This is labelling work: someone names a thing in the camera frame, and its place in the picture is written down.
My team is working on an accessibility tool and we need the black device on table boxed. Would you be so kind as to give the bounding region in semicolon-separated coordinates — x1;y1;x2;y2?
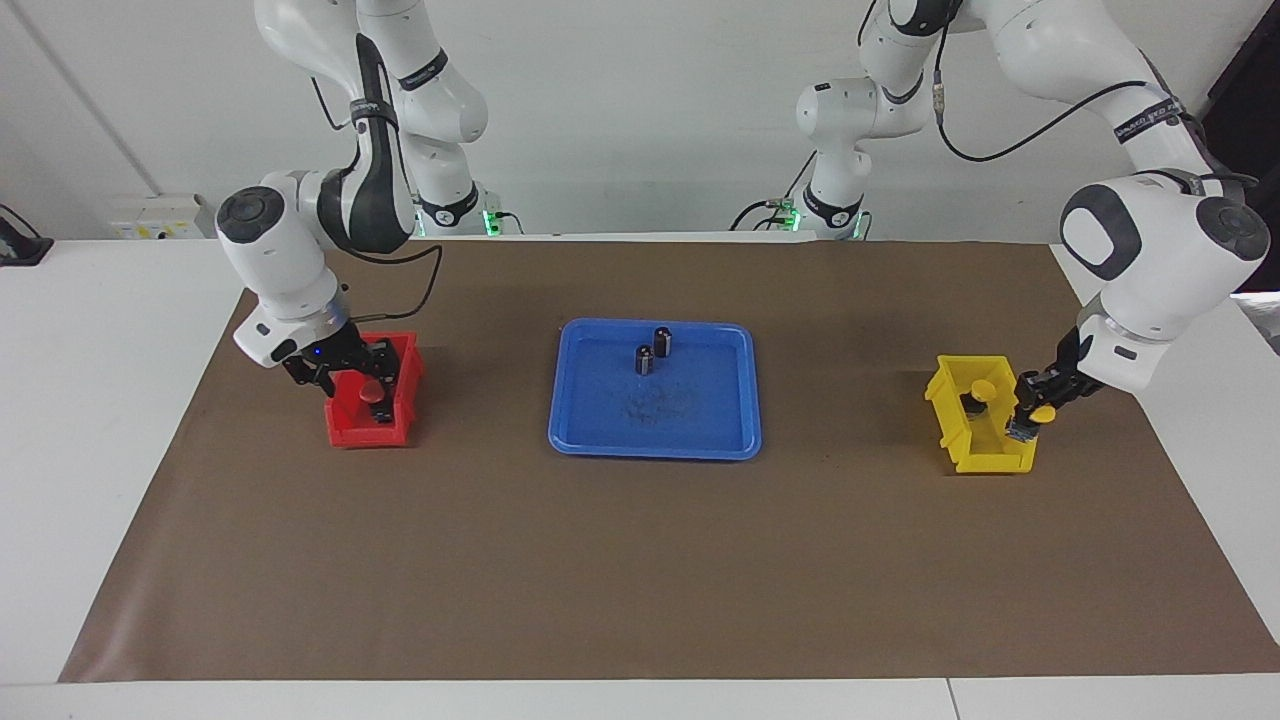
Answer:
0;204;54;267

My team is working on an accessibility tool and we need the white wall power strip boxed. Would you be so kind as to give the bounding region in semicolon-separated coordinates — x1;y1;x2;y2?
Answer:
108;194;207;242

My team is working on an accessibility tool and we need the yellow storage bin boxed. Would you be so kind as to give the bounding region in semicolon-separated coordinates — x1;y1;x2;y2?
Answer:
924;354;1041;475

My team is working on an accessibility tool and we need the dark panel at wall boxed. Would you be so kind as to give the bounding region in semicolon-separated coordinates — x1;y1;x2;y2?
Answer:
1200;15;1280;294

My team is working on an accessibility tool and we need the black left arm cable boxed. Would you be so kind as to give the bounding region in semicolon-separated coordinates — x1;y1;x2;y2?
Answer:
930;40;1261;186

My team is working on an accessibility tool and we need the blue plastic tray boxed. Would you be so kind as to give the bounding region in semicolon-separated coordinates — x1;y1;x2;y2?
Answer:
547;318;763;461

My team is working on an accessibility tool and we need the black base cable bundle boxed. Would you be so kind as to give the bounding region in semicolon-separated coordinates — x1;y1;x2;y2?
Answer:
728;150;809;233

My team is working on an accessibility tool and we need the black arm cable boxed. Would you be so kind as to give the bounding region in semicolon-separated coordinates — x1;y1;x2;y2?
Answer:
310;35;446;323
930;40;1261;186

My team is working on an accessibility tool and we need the red storage bin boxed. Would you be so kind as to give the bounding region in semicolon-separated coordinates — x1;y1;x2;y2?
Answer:
325;332;424;448

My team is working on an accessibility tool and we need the brown table mat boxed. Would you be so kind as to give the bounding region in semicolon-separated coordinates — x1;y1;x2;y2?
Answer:
58;240;1280;683

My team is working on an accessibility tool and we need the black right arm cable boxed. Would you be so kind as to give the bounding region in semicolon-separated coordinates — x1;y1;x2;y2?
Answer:
310;35;446;323

